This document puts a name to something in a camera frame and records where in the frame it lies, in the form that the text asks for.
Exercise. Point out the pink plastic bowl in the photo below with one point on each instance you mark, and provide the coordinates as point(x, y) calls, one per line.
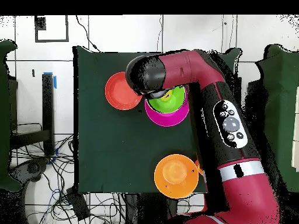
point(168, 120)

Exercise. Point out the large green plastic bowl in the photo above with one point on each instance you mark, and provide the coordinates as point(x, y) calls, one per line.
point(172, 105)

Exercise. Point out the yellow plastic cup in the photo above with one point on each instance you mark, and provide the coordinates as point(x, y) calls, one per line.
point(167, 96)

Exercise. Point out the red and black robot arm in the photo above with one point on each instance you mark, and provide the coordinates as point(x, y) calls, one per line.
point(247, 198)

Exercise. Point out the dark green table cloth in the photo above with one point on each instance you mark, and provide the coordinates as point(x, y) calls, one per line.
point(116, 140)

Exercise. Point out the red plastic bowl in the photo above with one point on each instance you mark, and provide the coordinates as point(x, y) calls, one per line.
point(116, 93)

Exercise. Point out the large orange plastic bowl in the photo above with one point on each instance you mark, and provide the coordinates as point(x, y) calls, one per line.
point(175, 177)

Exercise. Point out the orange plastic cup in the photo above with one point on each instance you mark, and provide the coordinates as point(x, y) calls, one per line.
point(199, 166)

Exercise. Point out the black metal stand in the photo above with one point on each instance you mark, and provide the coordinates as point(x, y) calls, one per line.
point(48, 112)

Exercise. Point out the black chair base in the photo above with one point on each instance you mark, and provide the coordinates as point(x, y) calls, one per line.
point(30, 168)

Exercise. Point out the green cloth side table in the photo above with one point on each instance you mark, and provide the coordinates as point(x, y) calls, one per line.
point(285, 93)
point(4, 116)

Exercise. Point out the white box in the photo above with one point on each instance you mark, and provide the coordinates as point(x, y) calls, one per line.
point(296, 128)

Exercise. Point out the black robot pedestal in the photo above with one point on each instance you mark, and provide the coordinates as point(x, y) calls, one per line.
point(149, 210)

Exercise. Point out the black square floor frame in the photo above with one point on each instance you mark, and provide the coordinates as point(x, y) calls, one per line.
point(39, 23)

